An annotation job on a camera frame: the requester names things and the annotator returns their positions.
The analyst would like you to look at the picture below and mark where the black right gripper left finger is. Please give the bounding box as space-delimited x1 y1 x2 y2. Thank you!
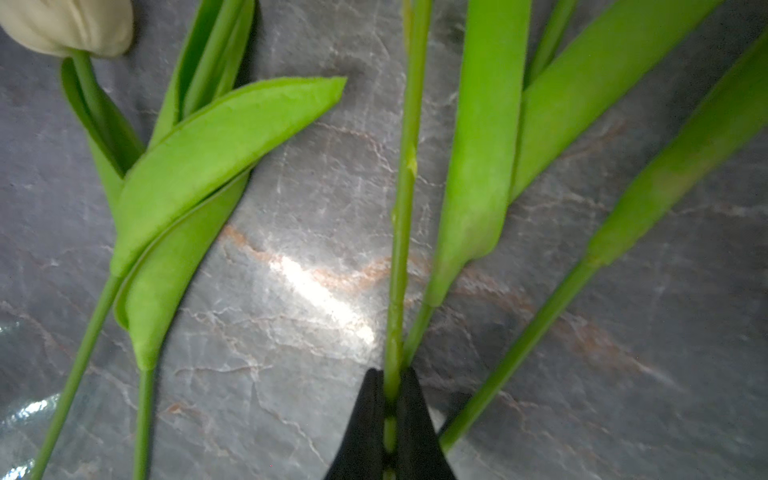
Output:
325 368 386 480

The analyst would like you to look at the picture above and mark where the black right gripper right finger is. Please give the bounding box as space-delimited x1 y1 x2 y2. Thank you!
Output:
395 367 456 480

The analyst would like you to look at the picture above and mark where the white tulip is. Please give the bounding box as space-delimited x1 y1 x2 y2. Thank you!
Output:
1 1 346 479

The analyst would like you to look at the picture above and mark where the orange tulip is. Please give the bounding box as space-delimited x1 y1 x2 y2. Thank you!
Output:
439 1 767 449

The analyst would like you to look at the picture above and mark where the pale pink tulip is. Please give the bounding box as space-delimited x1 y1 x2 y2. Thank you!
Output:
383 0 432 479

